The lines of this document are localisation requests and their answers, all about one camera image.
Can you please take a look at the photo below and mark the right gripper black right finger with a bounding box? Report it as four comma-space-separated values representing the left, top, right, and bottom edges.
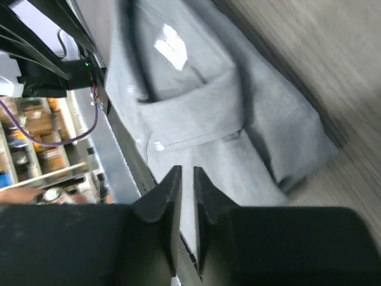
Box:
193, 167, 380, 285

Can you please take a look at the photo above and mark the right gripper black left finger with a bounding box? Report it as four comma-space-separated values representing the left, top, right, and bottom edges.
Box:
1, 166, 182, 285

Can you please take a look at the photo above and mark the grey long sleeve shirt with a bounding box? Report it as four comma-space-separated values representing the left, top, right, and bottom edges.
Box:
106, 1, 337, 253

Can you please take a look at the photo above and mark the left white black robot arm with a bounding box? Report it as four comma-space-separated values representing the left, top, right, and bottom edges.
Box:
1, 1, 105, 98

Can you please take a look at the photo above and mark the person's hand with watch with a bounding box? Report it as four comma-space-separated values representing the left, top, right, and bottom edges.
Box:
1, 187, 89, 206

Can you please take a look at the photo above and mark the storage shelf with boxes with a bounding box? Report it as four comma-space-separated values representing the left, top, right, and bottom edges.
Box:
1, 97, 91, 191

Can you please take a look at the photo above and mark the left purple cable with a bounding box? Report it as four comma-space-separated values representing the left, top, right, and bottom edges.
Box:
0, 98, 99, 147

